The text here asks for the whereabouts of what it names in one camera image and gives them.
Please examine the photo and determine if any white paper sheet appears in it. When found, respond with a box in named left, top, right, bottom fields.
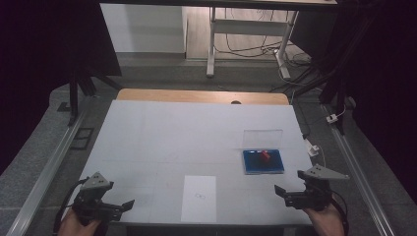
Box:
left=180, top=175, right=217, bottom=224

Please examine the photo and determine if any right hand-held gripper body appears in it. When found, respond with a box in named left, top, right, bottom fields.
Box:
left=284, top=163, right=351, bottom=212

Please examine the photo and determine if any white plug with cable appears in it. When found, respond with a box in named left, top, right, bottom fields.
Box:
left=306, top=139, right=328, bottom=169

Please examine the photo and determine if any blue ink pad clear lid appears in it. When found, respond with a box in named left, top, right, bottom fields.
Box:
left=242, top=129, right=286, bottom=176

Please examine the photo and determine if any black curtain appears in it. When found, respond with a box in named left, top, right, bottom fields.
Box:
left=0, top=0, right=123, bottom=176
left=291, top=0, right=417, bottom=203

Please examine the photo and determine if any person's right hand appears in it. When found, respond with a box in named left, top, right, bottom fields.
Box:
left=302, top=201, right=346, bottom=236

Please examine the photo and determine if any person's left hand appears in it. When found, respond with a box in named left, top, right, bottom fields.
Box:
left=58, top=209, right=104, bottom=236

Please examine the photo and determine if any white desk frame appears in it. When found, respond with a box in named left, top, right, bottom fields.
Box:
left=206, top=6, right=300, bottom=81

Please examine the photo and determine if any black metal stand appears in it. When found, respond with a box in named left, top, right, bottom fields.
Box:
left=294, top=13, right=362, bottom=136
left=56, top=65, right=123, bottom=128

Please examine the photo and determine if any aluminium rail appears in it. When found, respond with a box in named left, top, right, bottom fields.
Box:
left=5, top=94, right=98, bottom=236
left=320, top=103, right=397, bottom=236

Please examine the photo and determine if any black rectangular floor frame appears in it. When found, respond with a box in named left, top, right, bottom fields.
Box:
left=70, top=127, right=95, bottom=151

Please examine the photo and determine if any white table cover board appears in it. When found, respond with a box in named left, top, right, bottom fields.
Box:
left=78, top=99, right=317, bottom=227

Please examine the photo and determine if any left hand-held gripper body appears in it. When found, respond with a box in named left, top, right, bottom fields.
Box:
left=71, top=171, right=125, bottom=228

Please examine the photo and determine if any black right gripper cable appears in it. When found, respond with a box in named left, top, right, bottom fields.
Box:
left=330, top=190, right=350, bottom=236

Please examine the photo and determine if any wooden table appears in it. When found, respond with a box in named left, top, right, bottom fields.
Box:
left=116, top=88, right=290, bottom=106

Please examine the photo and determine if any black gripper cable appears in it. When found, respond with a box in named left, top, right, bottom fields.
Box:
left=330, top=190, right=350, bottom=236
left=52, top=176, right=90, bottom=236

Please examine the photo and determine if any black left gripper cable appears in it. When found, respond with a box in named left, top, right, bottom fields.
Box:
left=52, top=176, right=90, bottom=236

